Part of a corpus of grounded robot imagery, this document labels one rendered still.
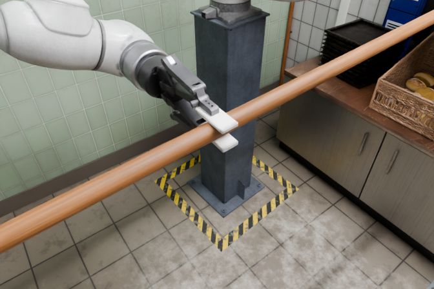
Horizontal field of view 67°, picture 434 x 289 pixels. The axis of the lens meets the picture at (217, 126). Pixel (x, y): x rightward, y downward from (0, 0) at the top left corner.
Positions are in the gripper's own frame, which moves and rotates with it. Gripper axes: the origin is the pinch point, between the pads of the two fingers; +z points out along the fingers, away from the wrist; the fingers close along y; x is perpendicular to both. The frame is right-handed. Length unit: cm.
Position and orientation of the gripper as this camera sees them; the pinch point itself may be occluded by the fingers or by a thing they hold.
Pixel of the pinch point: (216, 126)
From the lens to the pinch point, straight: 51.0
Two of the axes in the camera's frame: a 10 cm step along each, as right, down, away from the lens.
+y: 0.4, 7.5, 6.6
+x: -8.0, 4.2, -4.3
